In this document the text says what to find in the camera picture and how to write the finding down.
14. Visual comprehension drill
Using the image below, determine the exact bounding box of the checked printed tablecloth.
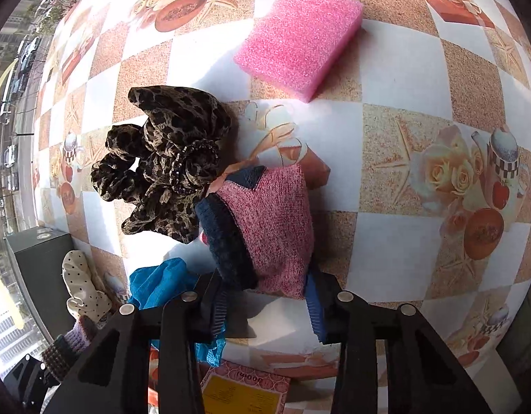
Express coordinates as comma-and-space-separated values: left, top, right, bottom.
32, 0, 531, 414

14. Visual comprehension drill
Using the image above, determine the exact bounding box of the blue mesh cloth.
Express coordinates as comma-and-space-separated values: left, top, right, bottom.
127, 257, 227, 365

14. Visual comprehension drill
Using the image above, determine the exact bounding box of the large pink foam block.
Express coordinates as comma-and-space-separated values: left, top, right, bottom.
233, 0, 365, 104

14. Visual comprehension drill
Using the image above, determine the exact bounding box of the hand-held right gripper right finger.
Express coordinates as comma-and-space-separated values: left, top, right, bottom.
305, 266, 493, 414

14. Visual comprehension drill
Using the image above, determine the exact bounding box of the pink knitted sock navy cuff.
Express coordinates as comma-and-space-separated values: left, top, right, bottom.
194, 165, 315, 302

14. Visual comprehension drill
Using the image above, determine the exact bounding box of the cream polka dot scrunchie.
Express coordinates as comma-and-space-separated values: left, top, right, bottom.
60, 250, 113, 324

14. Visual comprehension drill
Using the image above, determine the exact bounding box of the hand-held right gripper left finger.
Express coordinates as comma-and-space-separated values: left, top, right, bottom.
43, 273, 230, 414

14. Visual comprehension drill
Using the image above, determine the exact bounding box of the grey storage box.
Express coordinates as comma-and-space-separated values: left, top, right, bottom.
4, 228, 76, 341

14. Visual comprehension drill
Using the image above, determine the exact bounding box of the leopard print scrunchie scarf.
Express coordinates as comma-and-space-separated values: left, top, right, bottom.
90, 85, 232, 246

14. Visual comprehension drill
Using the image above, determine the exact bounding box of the pink patterned cardboard box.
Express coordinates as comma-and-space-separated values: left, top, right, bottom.
198, 360, 292, 414

